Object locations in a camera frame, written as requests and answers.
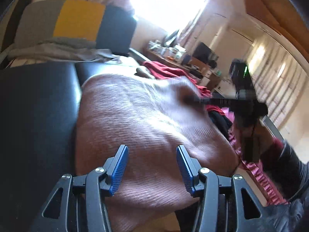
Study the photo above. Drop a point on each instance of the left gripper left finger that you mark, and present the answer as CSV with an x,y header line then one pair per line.
x,y
78,203

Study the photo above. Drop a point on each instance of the grey yellow navy cushion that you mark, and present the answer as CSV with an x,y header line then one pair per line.
x,y
77,23

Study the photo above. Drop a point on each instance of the red knitted sweater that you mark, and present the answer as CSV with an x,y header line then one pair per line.
x,y
161,71

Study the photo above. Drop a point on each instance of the cluttered wooden desk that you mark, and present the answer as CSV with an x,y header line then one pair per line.
x,y
200,65

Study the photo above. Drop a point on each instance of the pink knitted sweater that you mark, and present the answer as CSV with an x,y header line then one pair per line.
x,y
150,117

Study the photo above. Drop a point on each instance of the black leather sofa seat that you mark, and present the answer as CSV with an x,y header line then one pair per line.
x,y
39,109

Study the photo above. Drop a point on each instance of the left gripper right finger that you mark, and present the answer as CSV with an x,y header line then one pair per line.
x,y
225,203

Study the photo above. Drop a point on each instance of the black garment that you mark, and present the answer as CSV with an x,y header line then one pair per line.
x,y
221,122

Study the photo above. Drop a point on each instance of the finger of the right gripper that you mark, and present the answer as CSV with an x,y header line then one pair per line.
x,y
195,100

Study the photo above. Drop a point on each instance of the grey blanket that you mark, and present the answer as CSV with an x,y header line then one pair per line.
x,y
62,49

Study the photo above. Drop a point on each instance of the right forearm dark sleeve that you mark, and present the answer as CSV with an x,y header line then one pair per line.
x,y
286,170

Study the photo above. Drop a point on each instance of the pink ruffled fabric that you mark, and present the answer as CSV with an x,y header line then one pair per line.
x,y
262,186

